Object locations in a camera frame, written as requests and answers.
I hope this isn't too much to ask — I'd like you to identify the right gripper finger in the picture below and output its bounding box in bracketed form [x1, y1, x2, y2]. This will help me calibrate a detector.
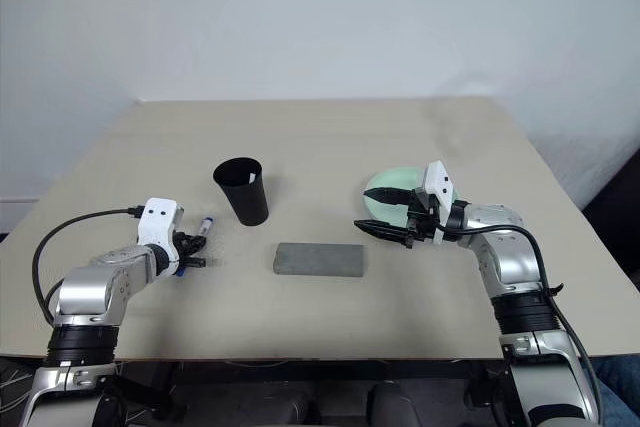
[363, 186, 415, 207]
[353, 219, 414, 249]

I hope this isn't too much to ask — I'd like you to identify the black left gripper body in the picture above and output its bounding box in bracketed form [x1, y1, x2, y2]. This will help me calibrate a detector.
[173, 230, 199, 273]

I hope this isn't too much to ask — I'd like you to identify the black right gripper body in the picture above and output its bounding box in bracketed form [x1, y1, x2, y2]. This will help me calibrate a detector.
[406, 188, 442, 250]

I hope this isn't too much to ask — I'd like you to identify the white marker with blue cap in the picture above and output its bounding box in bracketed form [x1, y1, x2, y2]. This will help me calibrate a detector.
[175, 216, 215, 279]

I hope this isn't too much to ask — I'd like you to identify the light green plate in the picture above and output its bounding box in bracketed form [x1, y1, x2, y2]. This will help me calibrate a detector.
[363, 166, 459, 228]

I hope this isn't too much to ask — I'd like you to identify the gray glasses case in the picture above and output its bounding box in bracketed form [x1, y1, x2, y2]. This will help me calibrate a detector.
[272, 242, 370, 279]

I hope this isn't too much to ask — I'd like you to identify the black plastic cup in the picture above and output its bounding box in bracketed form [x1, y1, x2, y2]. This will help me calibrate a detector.
[212, 156, 272, 227]

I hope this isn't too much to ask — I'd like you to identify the blue jeans leg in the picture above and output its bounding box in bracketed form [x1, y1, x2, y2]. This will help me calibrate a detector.
[592, 354, 640, 427]

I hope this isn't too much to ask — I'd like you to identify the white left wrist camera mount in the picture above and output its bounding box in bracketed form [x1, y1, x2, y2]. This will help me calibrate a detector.
[135, 197, 186, 276]

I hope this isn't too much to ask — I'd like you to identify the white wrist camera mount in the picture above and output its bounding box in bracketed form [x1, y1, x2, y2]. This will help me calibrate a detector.
[135, 197, 186, 276]
[417, 160, 457, 247]

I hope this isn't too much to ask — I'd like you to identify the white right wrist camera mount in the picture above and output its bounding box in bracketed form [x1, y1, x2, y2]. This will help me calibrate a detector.
[417, 160, 457, 247]

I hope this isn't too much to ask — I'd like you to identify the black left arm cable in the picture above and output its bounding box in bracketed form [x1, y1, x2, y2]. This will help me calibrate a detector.
[30, 205, 144, 326]

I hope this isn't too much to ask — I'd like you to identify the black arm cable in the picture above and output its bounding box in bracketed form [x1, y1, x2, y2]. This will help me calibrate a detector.
[439, 224, 604, 427]
[30, 205, 144, 326]

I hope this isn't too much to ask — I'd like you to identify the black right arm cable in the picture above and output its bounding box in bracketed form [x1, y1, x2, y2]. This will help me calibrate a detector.
[439, 224, 604, 427]

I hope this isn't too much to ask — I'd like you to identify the black bracket under table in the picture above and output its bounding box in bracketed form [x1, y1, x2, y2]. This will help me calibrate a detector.
[464, 369, 509, 411]
[107, 374, 174, 421]

